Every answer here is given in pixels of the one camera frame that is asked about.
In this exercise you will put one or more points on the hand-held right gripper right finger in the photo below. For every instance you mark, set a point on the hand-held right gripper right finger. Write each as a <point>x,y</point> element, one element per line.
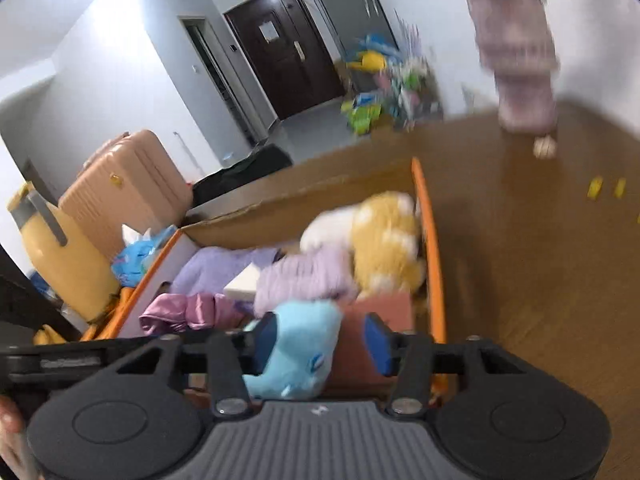
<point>377,340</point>

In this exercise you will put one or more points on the orange-edged cardboard box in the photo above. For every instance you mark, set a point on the orange-edged cardboard box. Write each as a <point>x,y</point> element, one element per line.
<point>300,210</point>

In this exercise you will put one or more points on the yellow and white plush toy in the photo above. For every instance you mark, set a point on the yellow and white plush toy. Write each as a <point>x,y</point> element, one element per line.
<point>385,255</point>

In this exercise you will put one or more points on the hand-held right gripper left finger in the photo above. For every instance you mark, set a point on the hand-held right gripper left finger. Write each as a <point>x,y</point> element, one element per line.
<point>265,332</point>

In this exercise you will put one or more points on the light purple cloth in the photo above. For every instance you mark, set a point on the light purple cloth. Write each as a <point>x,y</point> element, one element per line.
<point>210,270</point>

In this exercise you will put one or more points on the small beige object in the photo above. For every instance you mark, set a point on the small beige object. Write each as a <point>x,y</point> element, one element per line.
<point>545,146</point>

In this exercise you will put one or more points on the scattered small yellow pieces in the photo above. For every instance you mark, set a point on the scattered small yellow pieces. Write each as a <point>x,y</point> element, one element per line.
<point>595,187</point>

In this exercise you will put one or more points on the yellow thermos jug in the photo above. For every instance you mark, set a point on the yellow thermos jug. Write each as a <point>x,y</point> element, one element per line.
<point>70,265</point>

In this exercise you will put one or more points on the person's left hand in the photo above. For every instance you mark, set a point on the person's left hand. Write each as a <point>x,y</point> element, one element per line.
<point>10,440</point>

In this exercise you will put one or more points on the peach ribbed suitcase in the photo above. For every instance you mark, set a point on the peach ribbed suitcase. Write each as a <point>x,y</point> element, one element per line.
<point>130,185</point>

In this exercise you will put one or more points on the yellow mug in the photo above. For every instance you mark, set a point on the yellow mug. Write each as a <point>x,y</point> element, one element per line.
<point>47,335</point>

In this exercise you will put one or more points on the pile of colourful toy packages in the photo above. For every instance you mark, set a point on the pile of colourful toy packages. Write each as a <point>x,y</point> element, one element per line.
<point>380,105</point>

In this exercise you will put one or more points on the tall grey cabinet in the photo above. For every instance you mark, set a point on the tall grey cabinet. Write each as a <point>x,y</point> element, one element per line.
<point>345,20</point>

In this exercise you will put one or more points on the blue patterned tissue pack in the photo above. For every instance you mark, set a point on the blue patterned tissue pack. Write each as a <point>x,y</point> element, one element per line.
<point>140,260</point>

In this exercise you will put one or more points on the light blue plush toy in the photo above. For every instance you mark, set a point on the light blue plush toy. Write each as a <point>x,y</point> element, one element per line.
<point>300,345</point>

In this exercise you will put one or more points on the white paper notice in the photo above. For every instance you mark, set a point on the white paper notice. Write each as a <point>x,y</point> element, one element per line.
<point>269,32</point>

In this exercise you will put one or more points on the dark brown door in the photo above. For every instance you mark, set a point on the dark brown door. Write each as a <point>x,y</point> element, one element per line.
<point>290,75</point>

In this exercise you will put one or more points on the pink satin cloth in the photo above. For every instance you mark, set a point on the pink satin cloth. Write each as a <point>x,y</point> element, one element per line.
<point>170,312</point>

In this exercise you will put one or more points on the purple knitted cloth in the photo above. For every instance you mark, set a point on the purple knitted cloth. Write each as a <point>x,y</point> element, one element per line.
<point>305,280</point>

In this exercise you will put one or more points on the pink ribbed vase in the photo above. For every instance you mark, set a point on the pink ribbed vase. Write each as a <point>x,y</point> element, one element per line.
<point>520,50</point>

